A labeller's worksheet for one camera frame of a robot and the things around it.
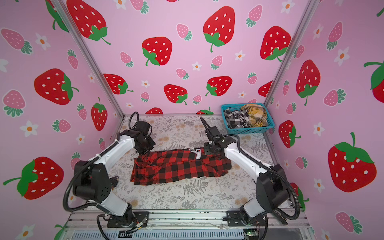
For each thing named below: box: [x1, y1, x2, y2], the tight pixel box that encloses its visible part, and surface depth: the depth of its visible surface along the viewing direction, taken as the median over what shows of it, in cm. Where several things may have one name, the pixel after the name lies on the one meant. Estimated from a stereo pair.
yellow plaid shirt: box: [241, 104, 268, 127], surface depth 110 cm
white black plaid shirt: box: [224, 108, 251, 129], surface depth 109 cm
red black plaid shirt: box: [130, 147, 232, 186], surface depth 92 cm
